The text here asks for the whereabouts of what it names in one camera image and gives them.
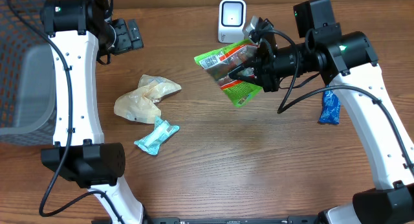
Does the dark grey plastic basket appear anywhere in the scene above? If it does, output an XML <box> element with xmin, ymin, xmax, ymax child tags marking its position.
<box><xmin>1</xmin><ymin>0</ymin><xmax>56</xmax><ymax>146</ymax></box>

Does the beige snack bag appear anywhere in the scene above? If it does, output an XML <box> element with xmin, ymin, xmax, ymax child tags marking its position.
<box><xmin>114</xmin><ymin>74</ymin><xmax>182</xmax><ymax>124</ymax></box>

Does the mint green snack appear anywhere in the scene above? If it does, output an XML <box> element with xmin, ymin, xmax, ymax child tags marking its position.
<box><xmin>134</xmin><ymin>117</ymin><xmax>180</xmax><ymax>156</ymax></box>

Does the green gummy candy bag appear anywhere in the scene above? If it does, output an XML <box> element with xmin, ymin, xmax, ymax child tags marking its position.
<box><xmin>194</xmin><ymin>39</ymin><xmax>261</xmax><ymax>107</ymax></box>

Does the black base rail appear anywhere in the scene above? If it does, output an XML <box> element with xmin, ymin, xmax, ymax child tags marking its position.
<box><xmin>143</xmin><ymin>216</ymin><xmax>320</xmax><ymax>224</ymax></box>

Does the white barcode scanner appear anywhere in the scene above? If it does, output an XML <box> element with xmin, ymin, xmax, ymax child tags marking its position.
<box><xmin>218</xmin><ymin>0</ymin><xmax>246</xmax><ymax>43</ymax></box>

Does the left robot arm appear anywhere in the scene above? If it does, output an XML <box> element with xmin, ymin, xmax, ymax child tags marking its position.
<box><xmin>41</xmin><ymin>0</ymin><xmax>149</xmax><ymax>223</ymax></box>

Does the blue cookie pack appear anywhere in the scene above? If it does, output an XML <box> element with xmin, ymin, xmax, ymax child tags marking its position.
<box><xmin>318</xmin><ymin>91</ymin><xmax>341</xmax><ymax>125</ymax></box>

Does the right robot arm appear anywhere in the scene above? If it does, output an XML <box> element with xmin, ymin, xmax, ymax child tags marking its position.
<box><xmin>229</xmin><ymin>0</ymin><xmax>413</xmax><ymax>223</ymax></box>

